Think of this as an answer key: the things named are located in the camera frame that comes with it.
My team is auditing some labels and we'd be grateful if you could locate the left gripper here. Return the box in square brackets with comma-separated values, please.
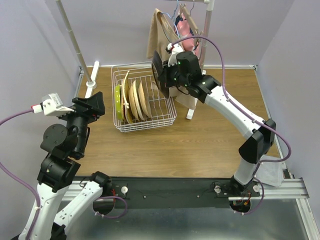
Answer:
[57, 90, 106, 156]

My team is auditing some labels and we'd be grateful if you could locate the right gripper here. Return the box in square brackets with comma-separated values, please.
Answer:
[157, 58, 190, 88]

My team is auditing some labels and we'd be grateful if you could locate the black rimmed striped plate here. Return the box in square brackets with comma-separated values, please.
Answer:
[151, 50, 170, 98]

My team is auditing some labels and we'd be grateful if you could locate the green polka dot plate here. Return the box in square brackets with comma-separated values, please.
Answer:
[114, 84, 123, 121]

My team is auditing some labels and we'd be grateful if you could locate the orange woven bamboo tray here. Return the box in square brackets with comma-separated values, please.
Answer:
[121, 84, 127, 122]

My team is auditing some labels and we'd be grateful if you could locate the green yellow woven mat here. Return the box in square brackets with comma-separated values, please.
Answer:
[122, 70, 133, 124]

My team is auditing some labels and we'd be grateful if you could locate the bird pattern plate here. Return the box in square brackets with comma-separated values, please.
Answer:
[129, 81, 140, 121]
[139, 81, 152, 118]

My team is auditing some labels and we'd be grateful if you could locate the white leaf pattern plate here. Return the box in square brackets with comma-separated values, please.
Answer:
[135, 80, 146, 121]

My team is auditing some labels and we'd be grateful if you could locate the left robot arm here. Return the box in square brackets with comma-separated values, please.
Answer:
[15, 91, 111, 240]

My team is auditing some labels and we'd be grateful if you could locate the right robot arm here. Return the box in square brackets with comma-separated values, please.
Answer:
[151, 51, 276, 196]

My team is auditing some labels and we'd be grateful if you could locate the white clothes rack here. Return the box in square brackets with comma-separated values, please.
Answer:
[55, 0, 216, 120]

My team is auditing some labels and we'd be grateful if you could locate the pink patterned garment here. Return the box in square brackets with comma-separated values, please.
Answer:
[174, 13, 200, 59]

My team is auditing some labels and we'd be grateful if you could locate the beige t-shirt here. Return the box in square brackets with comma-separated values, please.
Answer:
[146, 9, 196, 110]

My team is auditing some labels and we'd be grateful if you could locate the wooden clip hanger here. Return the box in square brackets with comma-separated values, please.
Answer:
[178, 0, 203, 43]

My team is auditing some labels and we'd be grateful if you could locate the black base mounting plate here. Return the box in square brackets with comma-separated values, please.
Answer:
[82, 172, 261, 210]

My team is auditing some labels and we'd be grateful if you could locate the grey folded cloth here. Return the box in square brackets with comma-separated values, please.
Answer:
[256, 162, 284, 188]

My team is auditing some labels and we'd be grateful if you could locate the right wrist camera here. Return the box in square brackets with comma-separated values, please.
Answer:
[166, 43, 184, 67]

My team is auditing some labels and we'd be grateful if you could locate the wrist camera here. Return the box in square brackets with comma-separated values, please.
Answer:
[31, 93, 75, 117]
[166, 43, 184, 67]

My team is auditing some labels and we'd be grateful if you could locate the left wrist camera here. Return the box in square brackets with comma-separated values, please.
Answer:
[31, 93, 75, 117]

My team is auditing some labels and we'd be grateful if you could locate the white wire dish rack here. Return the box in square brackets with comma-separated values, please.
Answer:
[111, 61, 177, 133]

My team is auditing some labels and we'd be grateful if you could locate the blue wire hanger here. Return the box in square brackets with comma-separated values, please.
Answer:
[161, 0, 180, 38]

